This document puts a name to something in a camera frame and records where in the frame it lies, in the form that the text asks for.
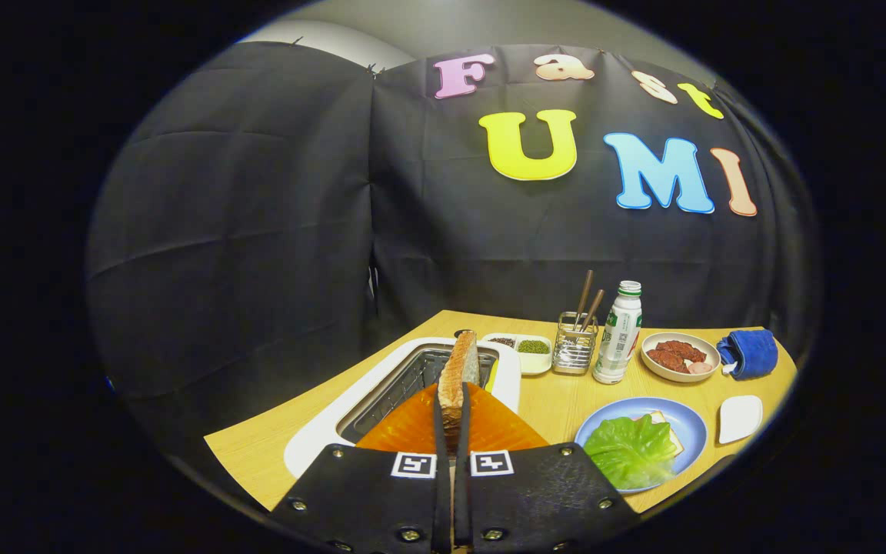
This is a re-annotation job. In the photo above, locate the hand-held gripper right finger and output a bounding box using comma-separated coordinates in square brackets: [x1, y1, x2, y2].
[455, 382, 640, 554]

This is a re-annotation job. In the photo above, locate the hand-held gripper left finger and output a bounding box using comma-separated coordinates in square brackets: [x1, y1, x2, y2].
[270, 382, 453, 554]

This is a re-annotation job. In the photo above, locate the toasted bread slice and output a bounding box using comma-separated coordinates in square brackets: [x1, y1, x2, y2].
[437, 330, 481, 455]

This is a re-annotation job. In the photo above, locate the green lettuce leaf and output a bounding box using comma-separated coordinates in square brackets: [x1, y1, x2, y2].
[583, 414, 678, 491]

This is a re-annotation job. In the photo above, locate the cream white toaster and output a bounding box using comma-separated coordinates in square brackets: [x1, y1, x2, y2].
[283, 336, 522, 479]

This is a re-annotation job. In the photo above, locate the white divided condiment dish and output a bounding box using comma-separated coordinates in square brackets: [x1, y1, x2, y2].
[480, 332, 553, 376]

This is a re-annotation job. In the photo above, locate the white drink bottle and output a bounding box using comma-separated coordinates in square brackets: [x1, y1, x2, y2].
[592, 280, 643, 385]

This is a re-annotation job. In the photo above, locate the white bread slice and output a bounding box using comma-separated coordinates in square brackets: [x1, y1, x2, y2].
[647, 412, 684, 456]

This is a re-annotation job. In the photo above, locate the beige round plate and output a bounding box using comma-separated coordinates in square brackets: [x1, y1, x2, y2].
[641, 332, 721, 383]

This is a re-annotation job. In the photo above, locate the brown chopstick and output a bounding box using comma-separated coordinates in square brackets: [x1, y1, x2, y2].
[580, 289, 605, 332]
[572, 269, 595, 328]

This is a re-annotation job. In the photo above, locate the blue round plate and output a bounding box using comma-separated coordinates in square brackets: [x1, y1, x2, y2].
[574, 396, 708, 495]

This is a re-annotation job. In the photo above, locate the brown meat piece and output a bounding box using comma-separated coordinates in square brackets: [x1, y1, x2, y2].
[647, 348, 686, 374]
[657, 339, 709, 362]

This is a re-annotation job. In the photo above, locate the small white square plate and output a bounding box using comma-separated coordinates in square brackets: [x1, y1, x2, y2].
[718, 395, 764, 445]

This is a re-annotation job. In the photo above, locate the black backdrop cloth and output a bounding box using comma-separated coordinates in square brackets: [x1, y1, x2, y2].
[83, 38, 821, 493]

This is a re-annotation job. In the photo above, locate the folded blue towel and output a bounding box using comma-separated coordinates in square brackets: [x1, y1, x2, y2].
[716, 328, 779, 381]

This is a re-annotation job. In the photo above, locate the metal wire holder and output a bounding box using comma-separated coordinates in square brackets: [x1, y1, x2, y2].
[552, 311, 599, 375]

